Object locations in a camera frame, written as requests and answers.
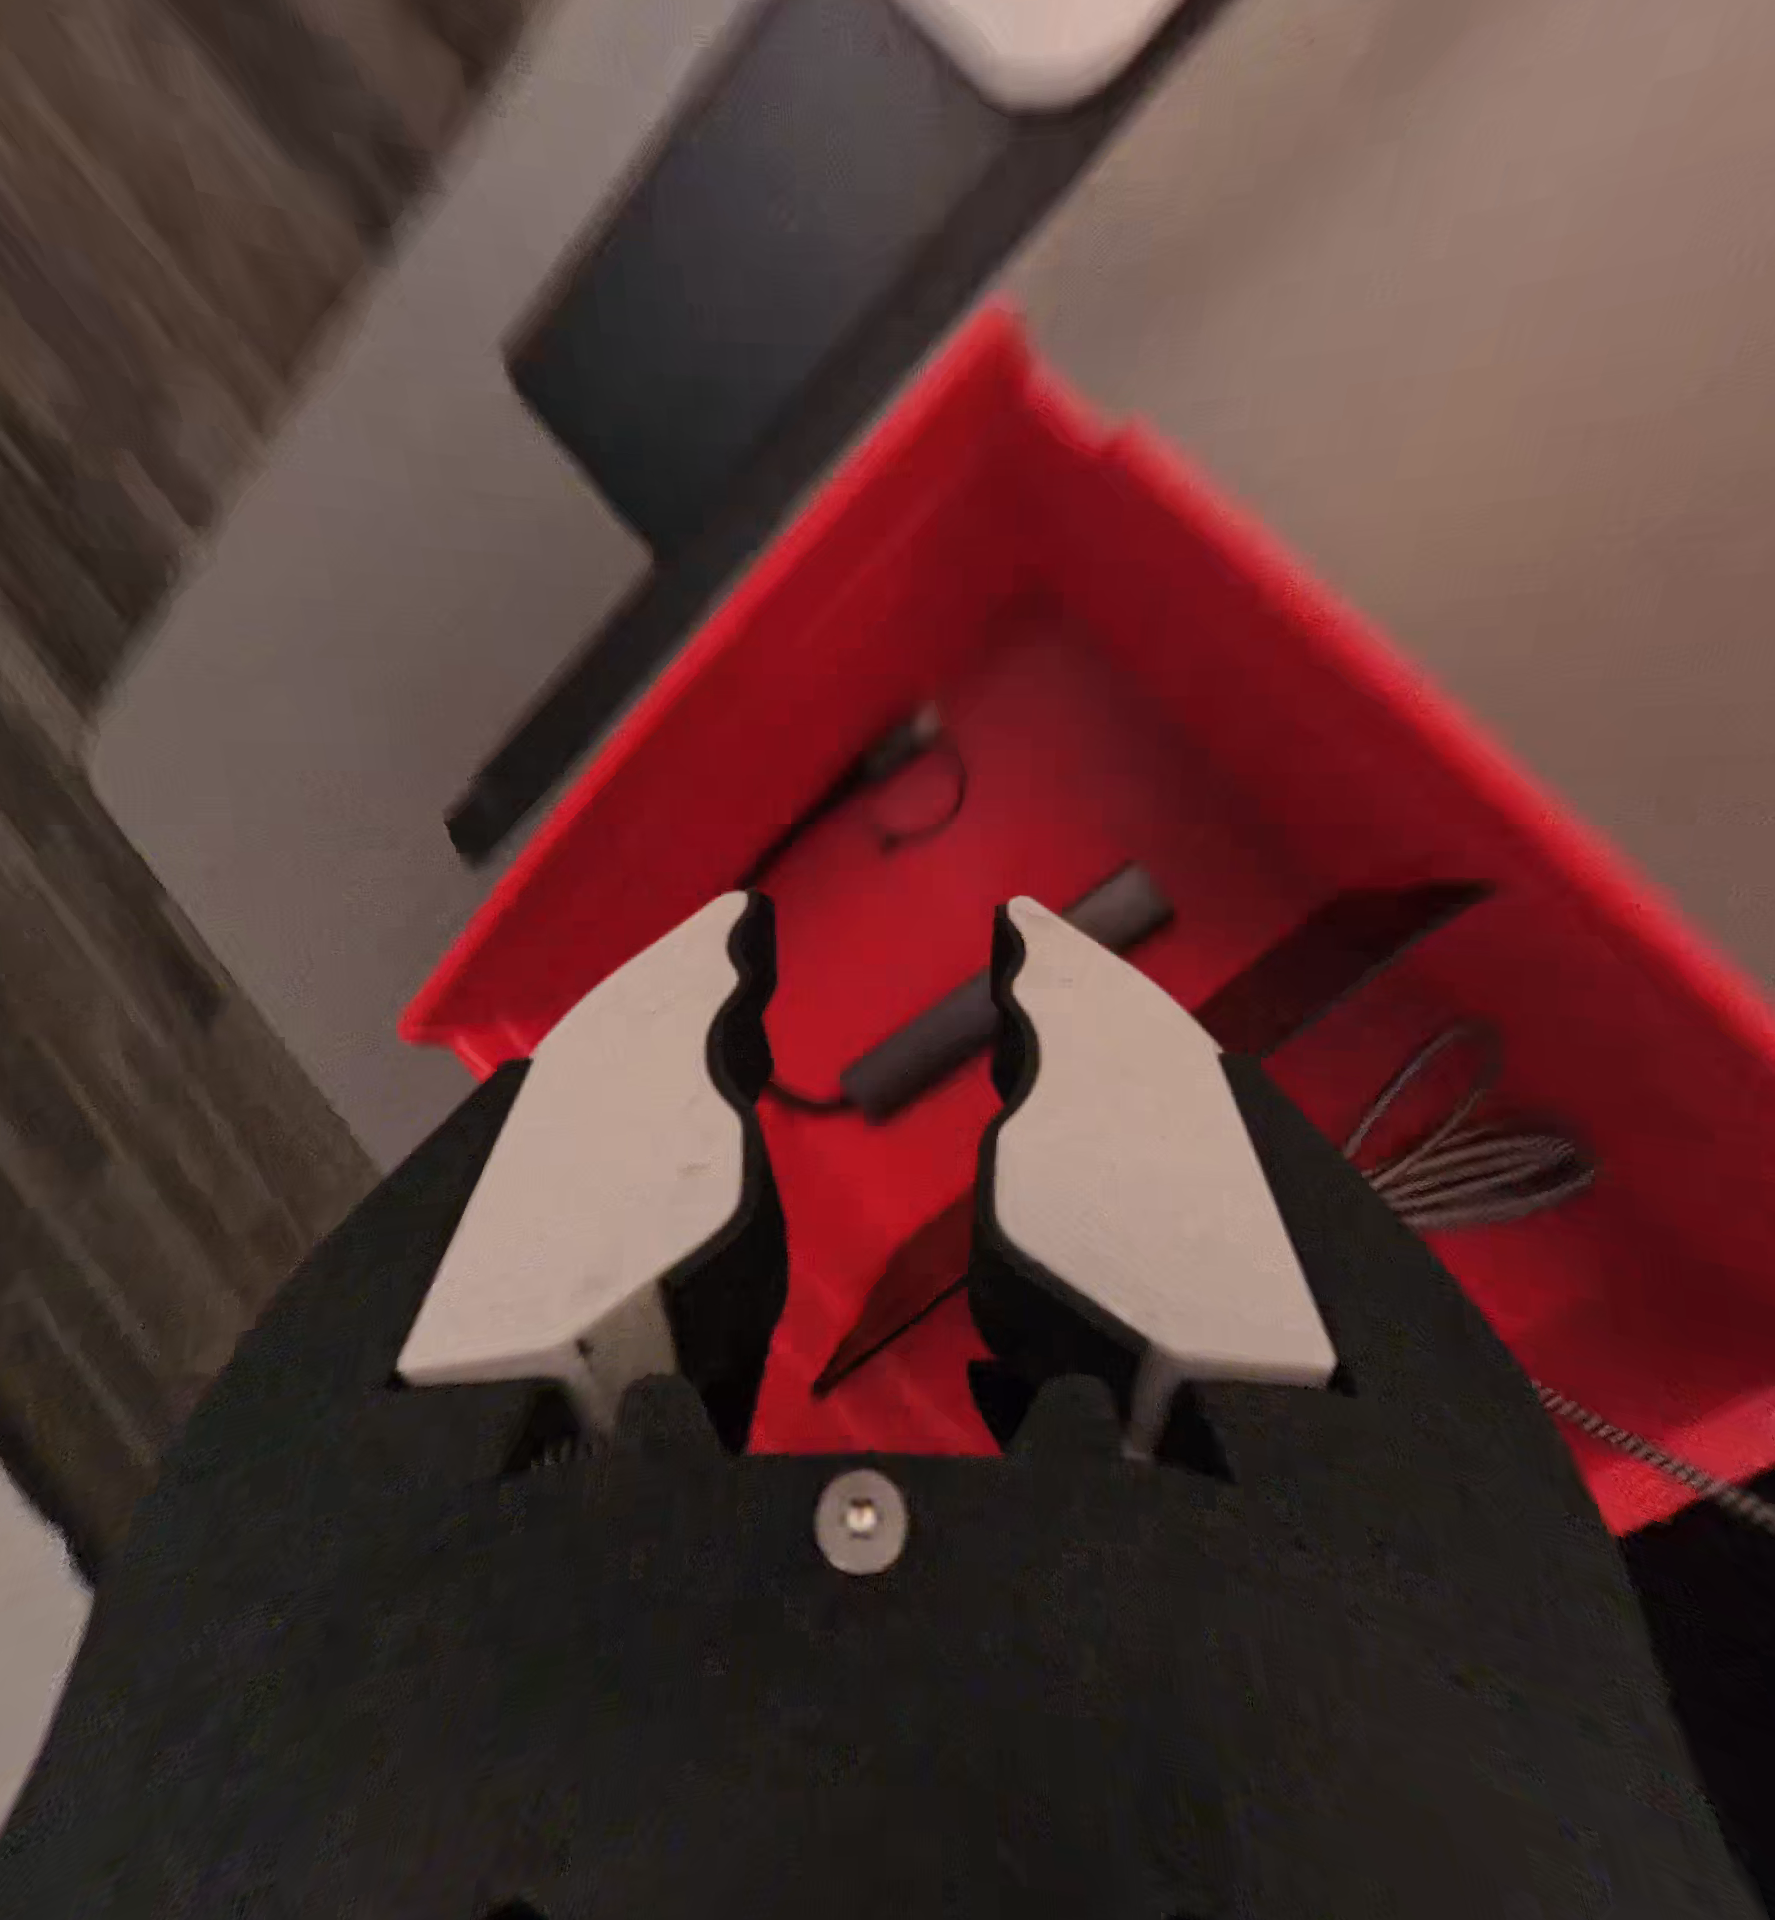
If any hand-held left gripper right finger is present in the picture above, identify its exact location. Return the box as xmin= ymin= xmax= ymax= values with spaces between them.
xmin=969 ymin=893 xmax=1341 ymax=1465

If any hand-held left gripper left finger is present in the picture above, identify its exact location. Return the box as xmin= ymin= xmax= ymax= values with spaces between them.
xmin=394 ymin=890 xmax=792 ymax=1427

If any dark grey usb adapter stick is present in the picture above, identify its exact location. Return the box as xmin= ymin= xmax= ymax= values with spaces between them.
xmin=758 ymin=860 xmax=1177 ymax=1125

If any black white braided cable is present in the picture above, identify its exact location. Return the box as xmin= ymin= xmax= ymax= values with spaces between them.
xmin=1341 ymin=1020 xmax=1775 ymax=1569

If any red plastic bin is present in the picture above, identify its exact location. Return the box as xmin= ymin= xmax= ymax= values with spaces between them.
xmin=398 ymin=300 xmax=1775 ymax=1540

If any black bin divider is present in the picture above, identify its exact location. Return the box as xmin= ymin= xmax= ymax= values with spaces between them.
xmin=810 ymin=1193 xmax=979 ymax=1402
xmin=1199 ymin=880 xmax=1496 ymax=1063

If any small black tethered adapter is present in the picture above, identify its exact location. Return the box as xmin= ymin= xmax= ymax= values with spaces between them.
xmin=745 ymin=702 xmax=969 ymax=887

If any dark rectangular desk mat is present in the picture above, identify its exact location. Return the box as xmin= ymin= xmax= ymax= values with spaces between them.
xmin=442 ymin=0 xmax=1233 ymax=869

